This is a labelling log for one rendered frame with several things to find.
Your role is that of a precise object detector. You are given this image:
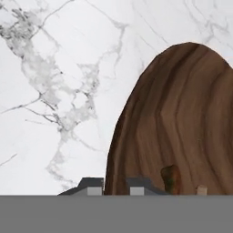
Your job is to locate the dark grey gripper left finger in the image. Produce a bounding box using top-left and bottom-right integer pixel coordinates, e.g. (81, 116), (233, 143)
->
(57, 177), (105, 197)

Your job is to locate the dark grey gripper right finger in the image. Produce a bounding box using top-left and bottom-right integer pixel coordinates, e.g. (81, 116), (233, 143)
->
(126, 177), (169, 197)

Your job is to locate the brown chicken drumstick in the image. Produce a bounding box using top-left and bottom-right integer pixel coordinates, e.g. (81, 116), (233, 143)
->
(160, 164), (208, 197)

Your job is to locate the brown wooden plate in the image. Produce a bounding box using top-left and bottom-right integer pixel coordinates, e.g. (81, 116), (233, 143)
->
(104, 41), (233, 197)

